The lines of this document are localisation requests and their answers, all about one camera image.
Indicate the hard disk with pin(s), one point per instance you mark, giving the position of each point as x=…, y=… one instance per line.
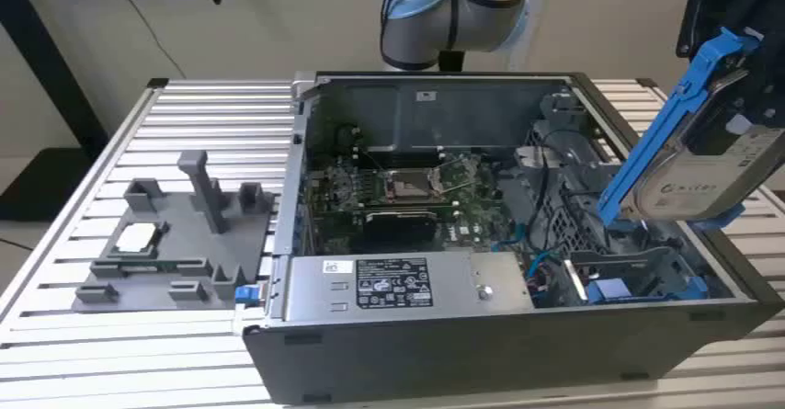
x=686, y=184

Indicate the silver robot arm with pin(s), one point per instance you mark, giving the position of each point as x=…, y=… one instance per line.
x=429, y=27

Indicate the blue disk carrier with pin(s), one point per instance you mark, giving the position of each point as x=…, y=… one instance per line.
x=608, y=289

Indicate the black table corner cap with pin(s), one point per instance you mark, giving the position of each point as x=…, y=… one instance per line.
x=646, y=82
x=158, y=82

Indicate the grey perforated drive cage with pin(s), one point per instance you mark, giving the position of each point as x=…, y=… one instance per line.
x=570, y=161

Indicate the green motherboard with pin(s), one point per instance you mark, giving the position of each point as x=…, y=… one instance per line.
x=471, y=225

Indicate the CPU socket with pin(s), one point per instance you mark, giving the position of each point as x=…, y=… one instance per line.
x=407, y=188

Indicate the black graphics card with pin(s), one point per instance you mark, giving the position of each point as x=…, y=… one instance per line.
x=398, y=230

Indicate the black PC case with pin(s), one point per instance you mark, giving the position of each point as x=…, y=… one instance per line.
x=429, y=358

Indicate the silver power supply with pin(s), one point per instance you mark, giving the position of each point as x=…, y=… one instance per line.
x=319, y=298

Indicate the blue case latch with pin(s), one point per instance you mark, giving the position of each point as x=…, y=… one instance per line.
x=246, y=295

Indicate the grey parts rack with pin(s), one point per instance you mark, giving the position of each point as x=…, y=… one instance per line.
x=184, y=253

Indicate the silver CPU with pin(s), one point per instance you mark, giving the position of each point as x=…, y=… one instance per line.
x=138, y=238

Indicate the black stand with base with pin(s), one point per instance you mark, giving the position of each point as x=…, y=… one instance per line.
x=55, y=184

